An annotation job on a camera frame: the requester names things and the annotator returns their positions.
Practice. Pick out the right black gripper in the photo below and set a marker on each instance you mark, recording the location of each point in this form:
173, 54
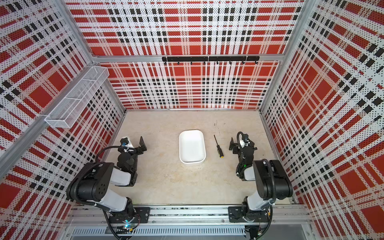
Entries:
231, 146

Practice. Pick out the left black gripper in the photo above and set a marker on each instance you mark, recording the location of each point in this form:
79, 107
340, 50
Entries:
143, 147

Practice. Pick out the black yellow screwdriver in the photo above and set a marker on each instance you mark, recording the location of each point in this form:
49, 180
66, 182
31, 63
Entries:
220, 152

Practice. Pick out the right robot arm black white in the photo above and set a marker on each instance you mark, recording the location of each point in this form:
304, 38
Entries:
271, 180

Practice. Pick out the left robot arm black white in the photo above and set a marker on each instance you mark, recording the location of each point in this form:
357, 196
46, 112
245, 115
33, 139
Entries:
91, 186

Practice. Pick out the white rectangular bin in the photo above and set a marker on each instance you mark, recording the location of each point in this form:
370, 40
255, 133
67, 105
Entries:
192, 148

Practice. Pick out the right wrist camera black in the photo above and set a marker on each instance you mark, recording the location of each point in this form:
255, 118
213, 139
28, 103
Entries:
245, 138

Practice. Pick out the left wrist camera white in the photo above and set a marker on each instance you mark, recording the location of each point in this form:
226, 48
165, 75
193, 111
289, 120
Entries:
126, 142

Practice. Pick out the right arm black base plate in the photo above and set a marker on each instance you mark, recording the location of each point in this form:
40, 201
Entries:
241, 215

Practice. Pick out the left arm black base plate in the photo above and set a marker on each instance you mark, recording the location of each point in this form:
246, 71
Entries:
140, 215

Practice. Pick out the white wire mesh shelf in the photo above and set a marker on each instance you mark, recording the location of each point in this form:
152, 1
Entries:
69, 109

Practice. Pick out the black wall hook rail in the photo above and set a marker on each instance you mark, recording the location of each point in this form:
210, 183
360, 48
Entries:
211, 59

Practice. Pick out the aluminium front rail frame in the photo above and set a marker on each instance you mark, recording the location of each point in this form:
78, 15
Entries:
289, 222

